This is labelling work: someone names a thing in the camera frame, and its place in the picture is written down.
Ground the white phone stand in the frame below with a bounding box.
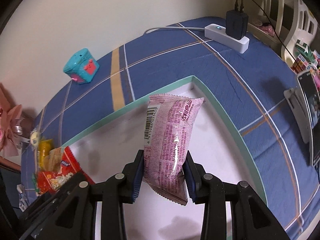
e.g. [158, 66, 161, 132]
[283, 87, 310, 144]

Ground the red snack bag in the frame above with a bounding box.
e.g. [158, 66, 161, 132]
[36, 146, 94, 194]

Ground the white power cord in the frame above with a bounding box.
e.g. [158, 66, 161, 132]
[143, 25, 206, 36]

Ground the blue plaid tablecloth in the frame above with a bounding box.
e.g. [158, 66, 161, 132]
[34, 17, 319, 239]

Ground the crumpled blue white wrapper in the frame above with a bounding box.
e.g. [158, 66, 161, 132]
[16, 184, 29, 212]

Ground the white power strip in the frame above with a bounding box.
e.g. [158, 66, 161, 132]
[204, 23, 249, 54]

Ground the smartphone on stand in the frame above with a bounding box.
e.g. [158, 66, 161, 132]
[297, 70, 319, 166]

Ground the pink snack packet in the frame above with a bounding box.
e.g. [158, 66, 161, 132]
[143, 94, 205, 205]

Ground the black charger cable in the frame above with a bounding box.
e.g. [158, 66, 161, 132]
[235, 0, 304, 74]

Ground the yellow cake packet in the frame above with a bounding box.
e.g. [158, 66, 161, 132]
[37, 139, 54, 171]

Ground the black charger adapter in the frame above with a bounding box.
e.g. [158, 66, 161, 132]
[226, 10, 248, 40]

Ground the round white bun packet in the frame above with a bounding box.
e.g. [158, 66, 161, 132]
[30, 127, 41, 148]

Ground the white shelf unit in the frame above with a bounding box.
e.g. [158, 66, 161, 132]
[244, 0, 318, 66]

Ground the pink flower bouquet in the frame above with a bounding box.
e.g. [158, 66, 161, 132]
[1, 83, 33, 158]

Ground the teal toy box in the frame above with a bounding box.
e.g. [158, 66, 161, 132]
[63, 48, 100, 85]

